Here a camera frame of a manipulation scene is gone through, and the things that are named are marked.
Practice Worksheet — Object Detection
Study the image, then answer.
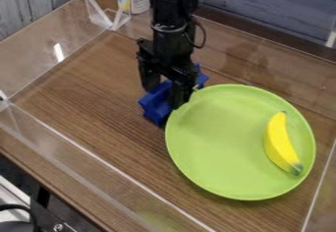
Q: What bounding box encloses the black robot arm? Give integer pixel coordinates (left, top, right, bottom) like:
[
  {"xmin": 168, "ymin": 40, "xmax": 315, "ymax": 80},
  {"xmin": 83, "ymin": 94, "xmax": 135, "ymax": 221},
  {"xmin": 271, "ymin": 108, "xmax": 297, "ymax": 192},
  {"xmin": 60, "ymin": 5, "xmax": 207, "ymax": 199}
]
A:
[{"xmin": 136, "ymin": 0, "xmax": 203, "ymax": 109}]

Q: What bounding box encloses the green round plate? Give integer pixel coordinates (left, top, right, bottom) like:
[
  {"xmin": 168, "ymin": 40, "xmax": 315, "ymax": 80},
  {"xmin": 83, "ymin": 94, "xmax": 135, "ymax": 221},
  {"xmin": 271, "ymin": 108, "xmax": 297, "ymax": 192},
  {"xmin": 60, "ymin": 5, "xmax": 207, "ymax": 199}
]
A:
[{"xmin": 165, "ymin": 84, "xmax": 316, "ymax": 201}]

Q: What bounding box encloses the clear acrylic enclosure wall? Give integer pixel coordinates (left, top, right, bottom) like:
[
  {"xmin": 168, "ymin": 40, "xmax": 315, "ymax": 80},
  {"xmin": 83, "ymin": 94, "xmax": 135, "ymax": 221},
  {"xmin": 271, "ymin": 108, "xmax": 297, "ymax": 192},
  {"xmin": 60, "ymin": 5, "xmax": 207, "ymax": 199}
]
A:
[{"xmin": 0, "ymin": 0, "xmax": 336, "ymax": 232}]

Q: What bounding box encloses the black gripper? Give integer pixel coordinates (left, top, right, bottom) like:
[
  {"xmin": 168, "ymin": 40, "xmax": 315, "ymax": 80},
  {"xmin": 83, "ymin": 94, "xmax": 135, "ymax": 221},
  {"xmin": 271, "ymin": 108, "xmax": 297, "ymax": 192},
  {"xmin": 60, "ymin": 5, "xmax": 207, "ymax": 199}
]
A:
[{"xmin": 136, "ymin": 26, "xmax": 199, "ymax": 109}]

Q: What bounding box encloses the yellow toy banana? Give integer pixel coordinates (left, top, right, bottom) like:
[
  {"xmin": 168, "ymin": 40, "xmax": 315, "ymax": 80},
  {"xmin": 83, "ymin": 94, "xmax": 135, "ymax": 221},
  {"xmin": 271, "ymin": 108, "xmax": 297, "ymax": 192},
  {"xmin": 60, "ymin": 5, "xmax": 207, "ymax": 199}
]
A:
[{"xmin": 264, "ymin": 111, "xmax": 303, "ymax": 176}]

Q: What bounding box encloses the black cable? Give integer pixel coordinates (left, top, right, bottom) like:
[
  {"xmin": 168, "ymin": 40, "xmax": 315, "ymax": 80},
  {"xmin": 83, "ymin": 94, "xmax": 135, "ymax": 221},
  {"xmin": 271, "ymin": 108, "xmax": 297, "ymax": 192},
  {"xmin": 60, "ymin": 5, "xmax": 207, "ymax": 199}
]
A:
[{"xmin": 0, "ymin": 203, "xmax": 47, "ymax": 232}]

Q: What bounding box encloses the blue plastic block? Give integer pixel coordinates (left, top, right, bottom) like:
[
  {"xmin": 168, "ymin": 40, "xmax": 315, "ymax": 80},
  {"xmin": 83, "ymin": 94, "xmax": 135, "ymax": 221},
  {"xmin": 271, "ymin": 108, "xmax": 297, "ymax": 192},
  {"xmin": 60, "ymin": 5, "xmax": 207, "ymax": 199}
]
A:
[{"xmin": 137, "ymin": 63, "xmax": 209, "ymax": 126}]

